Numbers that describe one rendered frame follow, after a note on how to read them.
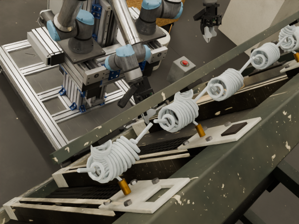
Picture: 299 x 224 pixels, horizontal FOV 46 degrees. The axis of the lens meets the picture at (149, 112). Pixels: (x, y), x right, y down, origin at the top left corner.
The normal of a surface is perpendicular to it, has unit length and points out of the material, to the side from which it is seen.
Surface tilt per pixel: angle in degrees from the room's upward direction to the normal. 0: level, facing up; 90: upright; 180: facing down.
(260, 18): 90
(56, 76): 0
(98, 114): 0
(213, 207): 33
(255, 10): 90
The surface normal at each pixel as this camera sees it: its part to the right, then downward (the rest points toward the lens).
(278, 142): 0.56, -0.18
